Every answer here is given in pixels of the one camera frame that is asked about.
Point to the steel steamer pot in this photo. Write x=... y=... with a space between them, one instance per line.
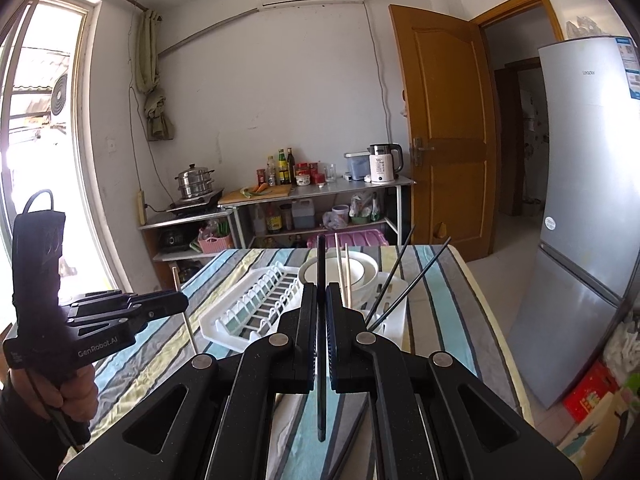
x=195 y=182

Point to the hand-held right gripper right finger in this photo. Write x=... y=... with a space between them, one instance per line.
x=337 y=330

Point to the drinking glass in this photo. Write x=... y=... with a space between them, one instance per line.
x=331 y=174

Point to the low steel shelf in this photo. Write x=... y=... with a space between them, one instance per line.
x=180 y=217

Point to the person's left forearm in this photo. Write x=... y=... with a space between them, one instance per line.
x=20 y=435

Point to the pink plastic crate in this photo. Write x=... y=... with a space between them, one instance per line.
x=360 y=237

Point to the metal kitchen shelf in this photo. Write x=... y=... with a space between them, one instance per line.
x=360 y=185

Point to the white jar red lid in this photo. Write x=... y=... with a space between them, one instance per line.
x=302 y=177

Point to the black chopstick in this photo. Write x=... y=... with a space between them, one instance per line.
x=422 y=270
x=322 y=410
x=401 y=255

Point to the white plastic jug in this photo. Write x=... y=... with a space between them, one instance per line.
x=302 y=215

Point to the pink plastic basket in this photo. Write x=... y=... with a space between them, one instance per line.
x=215 y=245

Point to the wooden door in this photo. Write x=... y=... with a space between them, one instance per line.
x=440 y=110

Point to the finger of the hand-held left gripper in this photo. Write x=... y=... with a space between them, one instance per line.
x=160 y=305
x=100 y=299

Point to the clear plastic storage box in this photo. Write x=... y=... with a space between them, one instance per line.
x=356 y=167

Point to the wooden cutting board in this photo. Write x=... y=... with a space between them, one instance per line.
x=270 y=195

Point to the silver refrigerator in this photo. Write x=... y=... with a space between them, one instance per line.
x=580 y=185

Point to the white electric kettle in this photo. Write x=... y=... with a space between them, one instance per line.
x=382 y=165

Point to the black induction cooker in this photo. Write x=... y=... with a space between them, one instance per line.
x=197 y=202

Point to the white bowl black rim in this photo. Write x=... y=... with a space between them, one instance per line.
x=362 y=280

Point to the wooden door frame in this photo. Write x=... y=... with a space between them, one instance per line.
x=510 y=7

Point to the small red jar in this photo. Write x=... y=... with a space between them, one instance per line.
x=260 y=178

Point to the green oil bottle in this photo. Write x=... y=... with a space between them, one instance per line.
x=282 y=170

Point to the clear plastic bag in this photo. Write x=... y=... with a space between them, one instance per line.
x=582 y=27

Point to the outdoor fan unit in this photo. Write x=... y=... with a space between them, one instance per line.
x=59 y=95

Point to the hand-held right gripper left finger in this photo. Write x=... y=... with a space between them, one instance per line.
x=307 y=320

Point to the white window frame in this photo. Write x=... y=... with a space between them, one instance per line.
x=92 y=160

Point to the cardboard box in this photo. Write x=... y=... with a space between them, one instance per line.
x=595 y=440

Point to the person's left hand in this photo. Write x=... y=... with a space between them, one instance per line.
x=80 y=395

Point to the wooden chopstick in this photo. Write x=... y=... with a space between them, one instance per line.
x=192 y=335
x=347 y=275
x=340 y=270

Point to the white plastic dish rack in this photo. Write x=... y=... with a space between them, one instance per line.
x=235 y=315

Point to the beige curtain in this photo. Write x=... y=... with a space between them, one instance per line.
x=147 y=60

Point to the clear glass bottle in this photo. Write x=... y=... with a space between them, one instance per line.
x=271 y=175

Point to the striped tablecloth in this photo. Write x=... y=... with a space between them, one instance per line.
x=450 y=310

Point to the dark sauce bottle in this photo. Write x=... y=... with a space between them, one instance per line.
x=290 y=170

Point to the red box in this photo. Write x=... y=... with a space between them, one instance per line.
x=590 y=392

